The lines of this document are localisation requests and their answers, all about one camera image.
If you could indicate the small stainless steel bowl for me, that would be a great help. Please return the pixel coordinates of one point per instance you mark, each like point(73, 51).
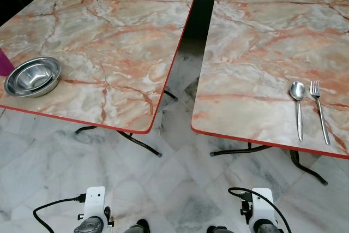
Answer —
point(34, 75)

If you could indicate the wide stainless steel bowl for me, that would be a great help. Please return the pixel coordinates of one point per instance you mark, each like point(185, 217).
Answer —
point(32, 92)

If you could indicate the purple plastic cup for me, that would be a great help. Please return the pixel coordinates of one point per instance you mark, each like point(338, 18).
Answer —
point(4, 63)

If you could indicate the marble-pattern folding table red edge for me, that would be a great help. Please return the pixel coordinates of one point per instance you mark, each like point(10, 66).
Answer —
point(262, 47)
point(114, 47)

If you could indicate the black metal table leg frame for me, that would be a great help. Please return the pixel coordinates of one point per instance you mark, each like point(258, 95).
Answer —
point(143, 143)
point(297, 162)

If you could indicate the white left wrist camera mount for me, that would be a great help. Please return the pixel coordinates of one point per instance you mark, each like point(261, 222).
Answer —
point(94, 203)

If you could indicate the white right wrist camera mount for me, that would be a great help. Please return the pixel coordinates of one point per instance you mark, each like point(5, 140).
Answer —
point(263, 205)

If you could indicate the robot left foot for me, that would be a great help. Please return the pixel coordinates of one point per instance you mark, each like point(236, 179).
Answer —
point(139, 227)

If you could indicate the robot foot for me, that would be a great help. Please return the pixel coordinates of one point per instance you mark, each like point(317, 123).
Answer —
point(139, 227)
point(218, 229)

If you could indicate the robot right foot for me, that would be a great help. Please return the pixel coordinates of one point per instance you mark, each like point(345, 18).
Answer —
point(218, 229)

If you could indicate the stainless steel spoon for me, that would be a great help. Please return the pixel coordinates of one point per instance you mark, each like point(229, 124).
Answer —
point(297, 91)

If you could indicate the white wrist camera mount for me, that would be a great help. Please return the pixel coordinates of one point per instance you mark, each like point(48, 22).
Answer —
point(94, 203)
point(263, 205)

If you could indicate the stainless steel fork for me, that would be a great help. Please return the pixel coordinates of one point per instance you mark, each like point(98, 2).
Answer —
point(320, 113)

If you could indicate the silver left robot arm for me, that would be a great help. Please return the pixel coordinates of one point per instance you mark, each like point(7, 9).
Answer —
point(90, 226)

